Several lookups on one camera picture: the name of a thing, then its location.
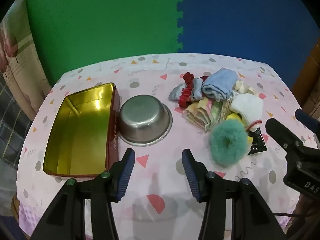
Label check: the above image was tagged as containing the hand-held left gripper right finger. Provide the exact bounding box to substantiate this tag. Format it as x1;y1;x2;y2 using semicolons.
182;149;288;240

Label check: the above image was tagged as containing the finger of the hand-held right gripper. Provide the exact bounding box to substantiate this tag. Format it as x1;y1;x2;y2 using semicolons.
295;108;320;140
265;118;320;160

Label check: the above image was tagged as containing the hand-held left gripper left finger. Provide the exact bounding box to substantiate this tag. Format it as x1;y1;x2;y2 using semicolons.
30;148;136;240

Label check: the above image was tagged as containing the black and blue packet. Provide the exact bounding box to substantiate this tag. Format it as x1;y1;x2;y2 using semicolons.
246;127;267;155

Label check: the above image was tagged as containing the white knit glove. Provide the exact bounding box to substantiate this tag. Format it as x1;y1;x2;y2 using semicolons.
230;94;264;132

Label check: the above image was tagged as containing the teal fluffy scrunchie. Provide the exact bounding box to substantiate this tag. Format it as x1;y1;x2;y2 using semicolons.
209;120;250;167

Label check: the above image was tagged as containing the yellow and white soft item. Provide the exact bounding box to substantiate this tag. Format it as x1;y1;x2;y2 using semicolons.
226;113;253;146

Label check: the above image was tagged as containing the cotton swab packet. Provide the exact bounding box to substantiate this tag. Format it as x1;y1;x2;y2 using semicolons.
220;97;237;123

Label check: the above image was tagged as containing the cream cloth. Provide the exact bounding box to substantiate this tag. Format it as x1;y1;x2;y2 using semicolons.
233;80;258;95

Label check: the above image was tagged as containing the pastel striped dotted towel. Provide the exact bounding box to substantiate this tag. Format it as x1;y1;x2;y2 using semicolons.
185;97;234;133

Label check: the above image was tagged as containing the gold and red tin box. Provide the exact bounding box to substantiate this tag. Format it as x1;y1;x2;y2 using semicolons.
42;82;120;179

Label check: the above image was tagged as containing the light blue towel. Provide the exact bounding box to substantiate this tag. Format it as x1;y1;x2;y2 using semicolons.
202;69;238;102

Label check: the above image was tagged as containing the red satin scrunchie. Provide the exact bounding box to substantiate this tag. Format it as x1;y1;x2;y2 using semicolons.
178;72;209;108

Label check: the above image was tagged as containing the white printed cloth pouch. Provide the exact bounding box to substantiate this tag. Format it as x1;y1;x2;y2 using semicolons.
169;78;204;103

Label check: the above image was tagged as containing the brown cardboard box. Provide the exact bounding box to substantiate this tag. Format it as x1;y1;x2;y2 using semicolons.
291;39;320;120

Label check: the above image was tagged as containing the stainless steel bowl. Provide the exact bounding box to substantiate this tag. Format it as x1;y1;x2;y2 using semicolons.
119;94;173;146

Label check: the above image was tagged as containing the pink patterned tablecloth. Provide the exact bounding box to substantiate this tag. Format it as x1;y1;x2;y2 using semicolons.
16;53;304;240

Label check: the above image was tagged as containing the ochre cloth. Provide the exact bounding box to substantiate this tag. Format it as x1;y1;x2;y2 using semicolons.
11;194;21;219

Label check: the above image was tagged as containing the blue foam mat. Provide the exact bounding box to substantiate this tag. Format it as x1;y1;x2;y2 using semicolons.
176;0;320;92

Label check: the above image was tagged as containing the grey plaid cloth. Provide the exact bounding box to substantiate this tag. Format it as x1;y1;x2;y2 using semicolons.
0;72;33;160

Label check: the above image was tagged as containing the dark blue cloth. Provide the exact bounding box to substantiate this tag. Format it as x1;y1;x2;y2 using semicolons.
0;215;28;240

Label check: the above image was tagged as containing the green foam mat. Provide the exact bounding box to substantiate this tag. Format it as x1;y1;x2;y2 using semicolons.
25;0;184;87

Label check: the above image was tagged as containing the leaf printed beige curtain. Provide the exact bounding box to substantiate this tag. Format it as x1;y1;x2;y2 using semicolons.
0;0;53;120

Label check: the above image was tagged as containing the black cable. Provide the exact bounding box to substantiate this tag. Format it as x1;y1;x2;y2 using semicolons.
272;211;320;219

